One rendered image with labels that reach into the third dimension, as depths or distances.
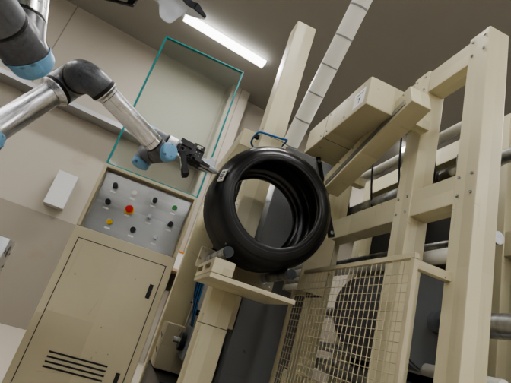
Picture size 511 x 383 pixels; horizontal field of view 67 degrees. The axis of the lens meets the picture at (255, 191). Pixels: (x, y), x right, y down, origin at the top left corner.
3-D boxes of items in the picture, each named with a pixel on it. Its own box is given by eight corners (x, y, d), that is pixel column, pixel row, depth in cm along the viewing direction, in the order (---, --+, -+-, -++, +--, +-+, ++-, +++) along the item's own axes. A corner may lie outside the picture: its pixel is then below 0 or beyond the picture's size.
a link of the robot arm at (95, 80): (93, 44, 128) (185, 147, 156) (77, 53, 135) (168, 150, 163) (70, 66, 122) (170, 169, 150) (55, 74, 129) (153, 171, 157)
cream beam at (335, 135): (303, 153, 218) (309, 131, 223) (341, 169, 223) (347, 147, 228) (364, 102, 162) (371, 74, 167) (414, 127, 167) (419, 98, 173)
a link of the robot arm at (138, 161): (141, 159, 153) (153, 137, 158) (126, 161, 160) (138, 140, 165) (155, 170, 158) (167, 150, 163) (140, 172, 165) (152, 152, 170)
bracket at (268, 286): (194, 266, 184) (201, 246, 187) (269, 292, 192) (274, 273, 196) (195, 265, 181) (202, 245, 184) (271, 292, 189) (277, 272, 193)
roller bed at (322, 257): (281, 289, 208) (295, 237, 218) (306, 297, 211) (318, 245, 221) (296, 288, 190) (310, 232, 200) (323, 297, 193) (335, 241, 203)
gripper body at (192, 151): (207, 148, 169) (182, 135, 167) (199, 164, 166) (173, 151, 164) (204, 154, 176) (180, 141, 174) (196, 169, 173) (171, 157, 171)
